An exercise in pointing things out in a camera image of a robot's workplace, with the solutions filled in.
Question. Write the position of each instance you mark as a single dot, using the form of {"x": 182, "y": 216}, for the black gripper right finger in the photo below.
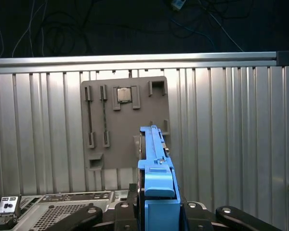
{"x": 195, "y": 216}

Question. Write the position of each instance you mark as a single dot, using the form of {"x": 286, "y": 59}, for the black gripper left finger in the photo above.
{"x": 125, "y": 216}

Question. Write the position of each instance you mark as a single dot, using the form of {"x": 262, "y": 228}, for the hard disk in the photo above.
{"x": 159, "y": 183}

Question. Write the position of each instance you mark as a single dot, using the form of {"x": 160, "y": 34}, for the black open PC case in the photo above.
{"x": 62, "y": 211}

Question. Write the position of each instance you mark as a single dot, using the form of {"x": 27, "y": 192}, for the grey parts rack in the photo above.
{"x": 120, "y": 125}

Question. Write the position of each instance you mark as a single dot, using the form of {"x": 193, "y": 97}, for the silver CPU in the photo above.
{"x": 124, "y": 95}

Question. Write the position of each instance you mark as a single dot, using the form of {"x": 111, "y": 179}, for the white power adapter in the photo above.
{"x": 178, "y": 3}

